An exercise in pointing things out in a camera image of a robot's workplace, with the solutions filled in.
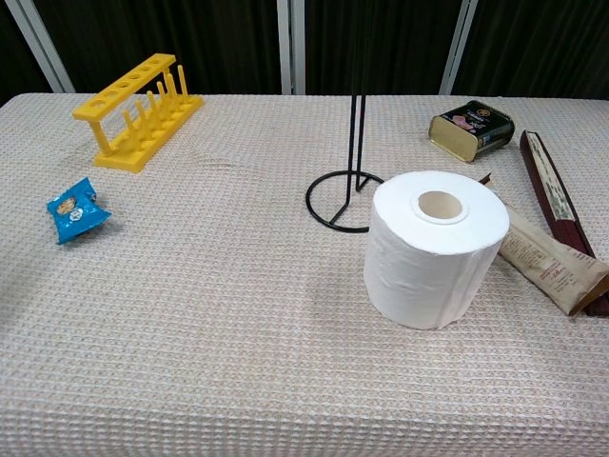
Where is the white toilet paper roll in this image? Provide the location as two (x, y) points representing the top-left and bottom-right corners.
(363, 169), (511, 331)

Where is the beige waffle tablecloth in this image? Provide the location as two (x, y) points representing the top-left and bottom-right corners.
(0, 92), (609, 457)

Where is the dark rectangular tin can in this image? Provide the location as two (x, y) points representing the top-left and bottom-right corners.
(428, 99), (516, 164)

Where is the yellow test tube rack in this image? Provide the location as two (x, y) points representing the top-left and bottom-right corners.
(71, 53), (206, 171)

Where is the dark green curtain panel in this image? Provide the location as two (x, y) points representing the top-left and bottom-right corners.
(0, 0), (51, 109)
(451, 0), (609, 102)
(28, 0), (283, 95)
(304, 0), (463, 96)

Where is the blue snack packet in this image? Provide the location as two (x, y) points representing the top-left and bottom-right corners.
(46, 176), (113, 246)

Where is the brown paper packet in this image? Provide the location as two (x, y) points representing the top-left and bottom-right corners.
(478, 173), (609, 317)

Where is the long brown flat box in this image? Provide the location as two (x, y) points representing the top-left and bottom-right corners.
(519, 129), (609, 319)

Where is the black wire roll holder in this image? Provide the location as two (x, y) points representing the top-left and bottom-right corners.
(305, 93), (385, 234)

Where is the grey partition post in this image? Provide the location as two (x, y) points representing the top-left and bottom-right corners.
(3, 0), (76, 94)
(438, 0), (479, 95)
(277, 0), (306, 95)

